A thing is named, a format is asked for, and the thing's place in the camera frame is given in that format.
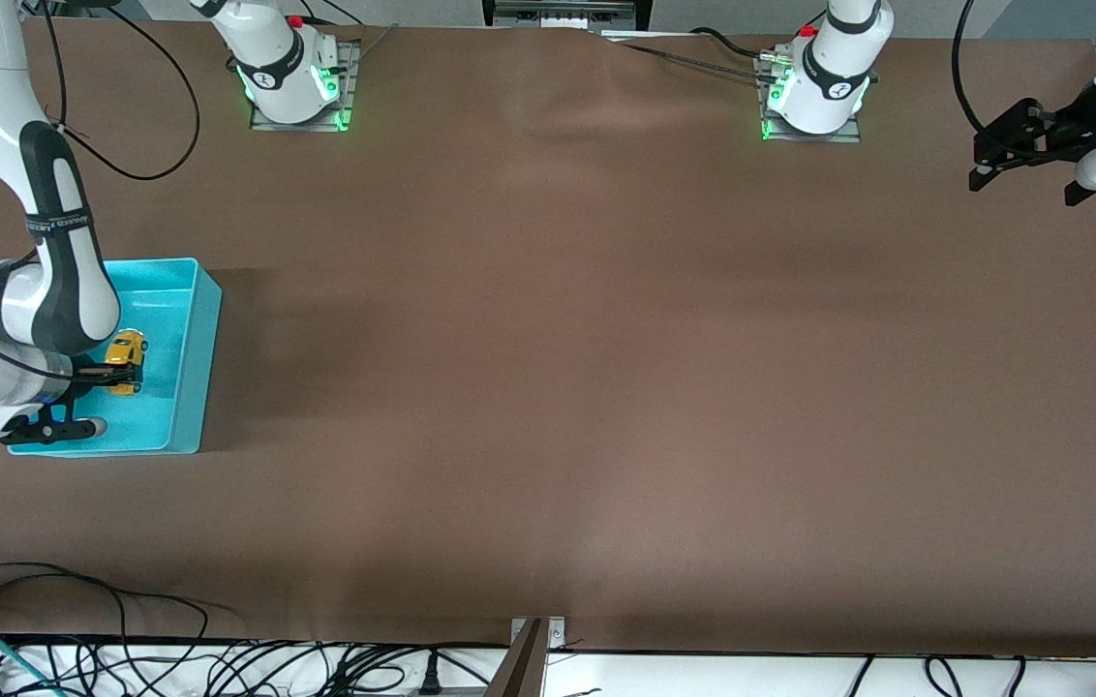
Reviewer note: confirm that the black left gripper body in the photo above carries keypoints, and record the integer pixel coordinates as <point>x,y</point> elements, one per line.
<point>1069,123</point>

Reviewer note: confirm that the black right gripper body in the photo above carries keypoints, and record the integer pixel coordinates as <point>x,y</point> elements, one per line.
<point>89,372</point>

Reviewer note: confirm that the yellow beetle toy car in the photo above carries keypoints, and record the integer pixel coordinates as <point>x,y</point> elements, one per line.
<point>127,348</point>

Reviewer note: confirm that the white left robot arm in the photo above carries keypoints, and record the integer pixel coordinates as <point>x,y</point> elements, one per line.
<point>834,68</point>

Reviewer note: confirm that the turquoise plastic bin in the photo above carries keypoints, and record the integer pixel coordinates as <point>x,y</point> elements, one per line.
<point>170,387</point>

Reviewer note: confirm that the black power plug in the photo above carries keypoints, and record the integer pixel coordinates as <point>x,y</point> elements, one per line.
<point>430,678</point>

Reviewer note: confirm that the black metal device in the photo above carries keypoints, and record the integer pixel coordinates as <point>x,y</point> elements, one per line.
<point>567,12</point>

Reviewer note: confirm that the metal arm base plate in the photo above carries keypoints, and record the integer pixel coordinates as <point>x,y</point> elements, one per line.
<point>814,138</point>
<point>350,87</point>

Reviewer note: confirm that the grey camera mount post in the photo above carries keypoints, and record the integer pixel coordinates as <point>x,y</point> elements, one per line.
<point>521,668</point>

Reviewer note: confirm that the metal post bracket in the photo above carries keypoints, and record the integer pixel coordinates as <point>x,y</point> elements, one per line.
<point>556,634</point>

